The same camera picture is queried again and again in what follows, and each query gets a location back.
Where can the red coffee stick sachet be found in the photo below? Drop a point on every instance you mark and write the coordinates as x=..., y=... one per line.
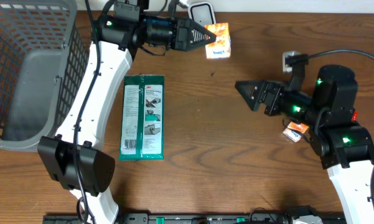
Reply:
x=355, y=115

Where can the grey plastic basket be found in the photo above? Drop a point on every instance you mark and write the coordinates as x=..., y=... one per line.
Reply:
x=42, y=64

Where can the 3M comfort grip gloves pack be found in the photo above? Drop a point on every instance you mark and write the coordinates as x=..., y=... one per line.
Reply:
x=142, y=118

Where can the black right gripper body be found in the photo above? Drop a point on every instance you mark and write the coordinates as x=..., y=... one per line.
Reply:
x=279, y=88

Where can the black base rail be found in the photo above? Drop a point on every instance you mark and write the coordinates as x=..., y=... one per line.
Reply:
x=143, y=218

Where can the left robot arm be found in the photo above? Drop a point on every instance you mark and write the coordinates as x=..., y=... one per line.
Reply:
x=74, y=156

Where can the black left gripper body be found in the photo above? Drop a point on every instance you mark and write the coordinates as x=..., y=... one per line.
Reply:
x=180, y=32

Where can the orange tissue pack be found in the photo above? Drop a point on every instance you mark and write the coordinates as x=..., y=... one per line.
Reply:
x=221, y=48
x=295, y=131

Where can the white barcode scanner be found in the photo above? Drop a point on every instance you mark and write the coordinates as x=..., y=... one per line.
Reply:
x=202, y=13

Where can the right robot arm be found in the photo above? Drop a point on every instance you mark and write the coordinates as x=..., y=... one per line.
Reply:
x=345, y=148

